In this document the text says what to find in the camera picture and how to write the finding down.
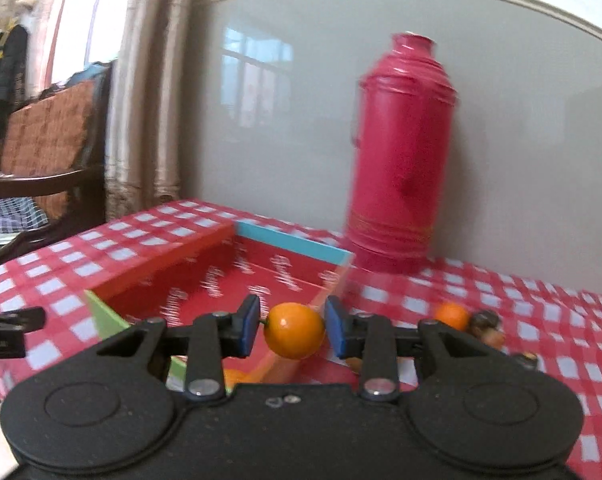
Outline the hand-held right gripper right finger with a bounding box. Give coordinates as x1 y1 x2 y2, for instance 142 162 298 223
325 296 486 403

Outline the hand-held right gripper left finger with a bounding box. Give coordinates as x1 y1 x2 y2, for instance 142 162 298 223
98 295 260 403

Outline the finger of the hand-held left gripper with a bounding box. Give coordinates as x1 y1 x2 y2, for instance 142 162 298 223
0 306 47 359

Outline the large orange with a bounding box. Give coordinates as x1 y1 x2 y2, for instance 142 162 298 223
264 302 326 361

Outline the red cardboard box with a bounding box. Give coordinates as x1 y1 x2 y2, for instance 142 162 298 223
83 220 356 396

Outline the blue checkered cloth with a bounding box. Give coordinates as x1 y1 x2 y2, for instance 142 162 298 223
0 197 50 239

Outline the small orange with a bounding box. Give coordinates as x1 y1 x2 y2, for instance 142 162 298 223
435 302 472 332

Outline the dark brown chestnut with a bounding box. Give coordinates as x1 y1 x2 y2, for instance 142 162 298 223
471 311 502 336

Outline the red thermos flask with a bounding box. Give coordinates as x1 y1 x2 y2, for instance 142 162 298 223
343 32 462 276

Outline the wooden armchair patterned back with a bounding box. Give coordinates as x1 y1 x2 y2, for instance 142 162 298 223
0 62 114 406

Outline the red white checkered tablecloth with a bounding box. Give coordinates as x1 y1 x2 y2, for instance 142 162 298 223
0 199 602 480

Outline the dark hanging coat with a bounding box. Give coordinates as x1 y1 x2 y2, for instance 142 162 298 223
0 24 30 153

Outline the beige curtain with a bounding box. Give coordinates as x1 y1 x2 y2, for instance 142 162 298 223
103 0 206 221

